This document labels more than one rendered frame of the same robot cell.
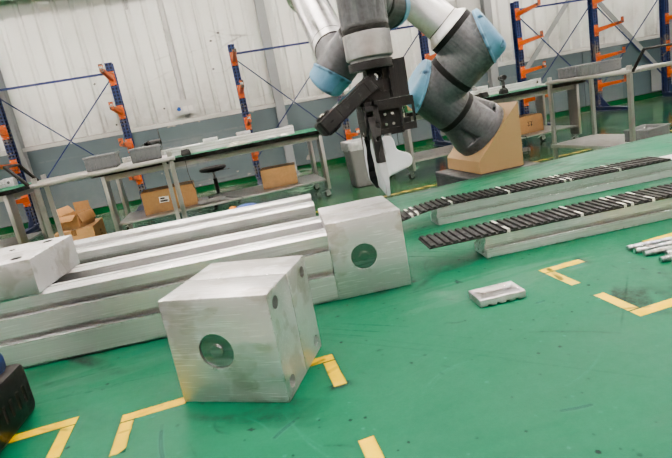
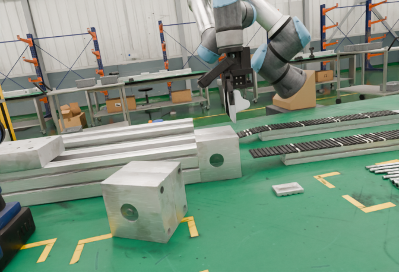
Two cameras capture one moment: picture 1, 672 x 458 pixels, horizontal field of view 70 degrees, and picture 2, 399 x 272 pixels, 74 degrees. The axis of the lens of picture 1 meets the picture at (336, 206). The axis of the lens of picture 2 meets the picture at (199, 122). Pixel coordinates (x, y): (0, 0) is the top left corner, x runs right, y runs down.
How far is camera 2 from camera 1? 0.04 m
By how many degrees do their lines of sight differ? 3
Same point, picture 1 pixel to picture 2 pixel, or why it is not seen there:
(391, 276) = (231, 172)
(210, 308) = (127, 190)
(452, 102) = (277, 68)
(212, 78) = (148, 38)
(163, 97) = (121, 47)
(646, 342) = (366, 230)
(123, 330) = (84, 190)
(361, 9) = (227, 18)
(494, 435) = not seen: outside the picture
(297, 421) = (168, 255)
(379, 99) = (234, 69)
